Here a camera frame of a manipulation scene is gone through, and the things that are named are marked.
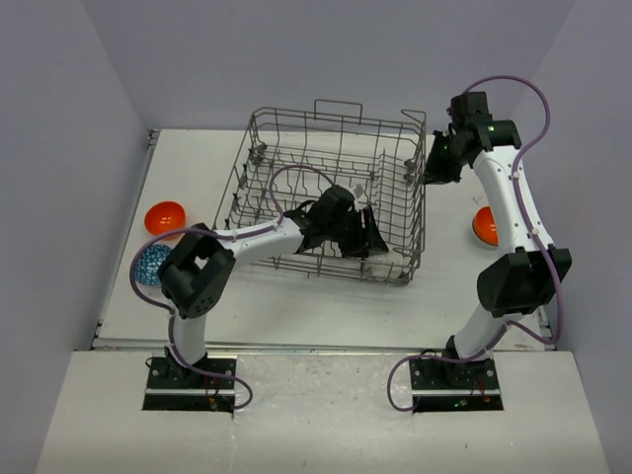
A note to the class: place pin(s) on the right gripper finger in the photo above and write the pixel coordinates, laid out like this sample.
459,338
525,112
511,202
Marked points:
439,145
429,176

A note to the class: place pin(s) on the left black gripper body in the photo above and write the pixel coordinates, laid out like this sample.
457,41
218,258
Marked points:
348,230

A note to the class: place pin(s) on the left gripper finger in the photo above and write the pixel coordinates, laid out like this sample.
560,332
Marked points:
374,243
354,252

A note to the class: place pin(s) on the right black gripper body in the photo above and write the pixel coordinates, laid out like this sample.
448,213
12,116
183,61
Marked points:
449,172

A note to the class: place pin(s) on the small orange bowl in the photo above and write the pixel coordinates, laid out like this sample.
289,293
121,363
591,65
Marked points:
484,226

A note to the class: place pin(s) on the grey wire dish rack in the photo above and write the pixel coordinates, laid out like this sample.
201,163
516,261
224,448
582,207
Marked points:
289,157

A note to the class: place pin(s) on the large orange bowl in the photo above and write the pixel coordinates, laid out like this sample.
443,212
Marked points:
164,216

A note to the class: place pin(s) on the red patterned white bowl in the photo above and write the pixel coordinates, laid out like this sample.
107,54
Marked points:
146,268

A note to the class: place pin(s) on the small white bowl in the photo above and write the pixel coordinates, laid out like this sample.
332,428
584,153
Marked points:
386,266

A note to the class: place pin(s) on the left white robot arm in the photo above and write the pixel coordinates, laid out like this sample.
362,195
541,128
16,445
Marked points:
197,270

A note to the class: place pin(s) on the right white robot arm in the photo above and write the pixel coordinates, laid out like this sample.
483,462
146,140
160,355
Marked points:
530,268

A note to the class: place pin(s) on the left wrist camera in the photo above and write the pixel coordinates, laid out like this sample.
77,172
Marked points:
333,205

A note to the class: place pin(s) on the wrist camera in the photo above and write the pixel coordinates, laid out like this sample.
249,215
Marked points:
333,205
467,108

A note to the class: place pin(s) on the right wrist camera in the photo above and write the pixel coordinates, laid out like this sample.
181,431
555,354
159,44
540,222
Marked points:
467,108

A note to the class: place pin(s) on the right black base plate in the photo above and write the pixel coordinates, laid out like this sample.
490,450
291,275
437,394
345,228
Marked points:
431,375

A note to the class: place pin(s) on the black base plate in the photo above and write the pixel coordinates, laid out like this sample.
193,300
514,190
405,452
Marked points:
431,375
166,374

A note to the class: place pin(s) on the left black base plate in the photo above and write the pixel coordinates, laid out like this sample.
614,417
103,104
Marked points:
166,374

